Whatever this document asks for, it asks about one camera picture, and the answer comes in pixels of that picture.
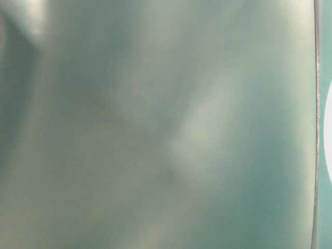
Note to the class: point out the white bowl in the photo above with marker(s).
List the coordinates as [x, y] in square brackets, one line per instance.
[327, 133]

